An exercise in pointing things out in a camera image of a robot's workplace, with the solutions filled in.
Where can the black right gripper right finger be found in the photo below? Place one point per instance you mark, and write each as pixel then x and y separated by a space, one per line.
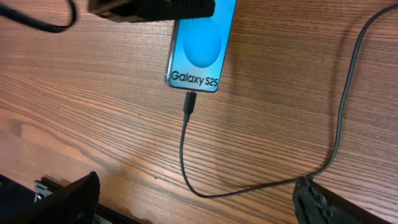
pixel 315 204

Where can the blue screen smartphone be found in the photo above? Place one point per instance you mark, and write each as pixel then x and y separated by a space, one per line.
pixel 198 49

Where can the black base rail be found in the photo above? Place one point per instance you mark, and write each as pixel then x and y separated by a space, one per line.
pixel 16 198

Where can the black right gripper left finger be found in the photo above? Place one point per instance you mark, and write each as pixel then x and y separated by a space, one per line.
pixel 74 203

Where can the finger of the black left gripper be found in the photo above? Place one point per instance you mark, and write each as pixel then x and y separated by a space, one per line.
pixel 151 10

